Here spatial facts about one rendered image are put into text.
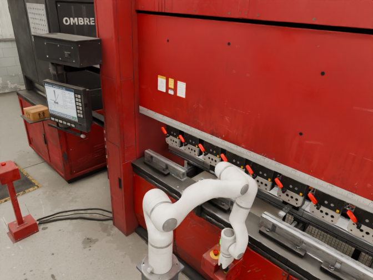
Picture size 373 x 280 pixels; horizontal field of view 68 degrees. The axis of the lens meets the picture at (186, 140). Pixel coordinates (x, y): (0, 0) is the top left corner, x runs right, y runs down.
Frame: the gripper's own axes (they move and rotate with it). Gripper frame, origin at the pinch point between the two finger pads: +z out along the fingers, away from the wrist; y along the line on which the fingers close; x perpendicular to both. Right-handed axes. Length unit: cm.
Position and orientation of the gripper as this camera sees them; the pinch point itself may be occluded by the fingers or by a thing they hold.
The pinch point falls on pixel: (225, 268)
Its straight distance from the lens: 191.5
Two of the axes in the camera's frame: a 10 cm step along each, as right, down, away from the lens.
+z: 0.2, 8.7, 4.9
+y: -7.3, 3.4, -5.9
